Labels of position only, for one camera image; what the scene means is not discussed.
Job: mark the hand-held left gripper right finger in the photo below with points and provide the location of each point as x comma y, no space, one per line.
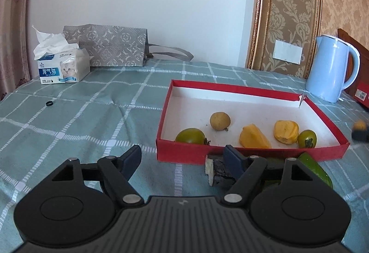
233,160

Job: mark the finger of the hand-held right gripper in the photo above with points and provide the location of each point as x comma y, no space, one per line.
361,136

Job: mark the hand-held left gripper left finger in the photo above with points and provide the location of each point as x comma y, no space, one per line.
132,157

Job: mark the brown longan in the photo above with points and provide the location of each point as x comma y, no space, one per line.
219,121
360,125

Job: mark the yellow jackfruit piece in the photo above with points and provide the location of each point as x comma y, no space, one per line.
285,131
253,137

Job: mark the short cucumber chunk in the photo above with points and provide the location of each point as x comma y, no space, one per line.
275,160

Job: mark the large green tomato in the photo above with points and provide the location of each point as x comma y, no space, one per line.
190,135

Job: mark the small green tomato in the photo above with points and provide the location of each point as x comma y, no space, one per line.
305,137

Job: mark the tapered cucumber piece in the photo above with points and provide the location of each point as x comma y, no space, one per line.
314,169

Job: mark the red cardboard box tray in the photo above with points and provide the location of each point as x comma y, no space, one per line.
259,108

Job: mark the red box with label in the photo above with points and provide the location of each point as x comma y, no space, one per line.
363,94

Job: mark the green checked tablecloth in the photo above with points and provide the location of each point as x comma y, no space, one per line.
86,126

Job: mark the wooden headboard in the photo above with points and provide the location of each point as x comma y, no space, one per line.
363,62

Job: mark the light blue electric kettle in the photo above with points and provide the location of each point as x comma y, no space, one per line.
325,71

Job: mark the tissue pack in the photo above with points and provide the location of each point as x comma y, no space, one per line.
72,68

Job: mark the grey patterned paper bag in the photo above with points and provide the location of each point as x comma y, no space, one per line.
115,42

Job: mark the patterned curtain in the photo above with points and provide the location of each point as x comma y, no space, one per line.
14,25

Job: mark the white wall switch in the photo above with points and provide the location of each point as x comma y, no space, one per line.
288,51

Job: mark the gold wall trim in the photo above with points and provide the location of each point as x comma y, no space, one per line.
261,10

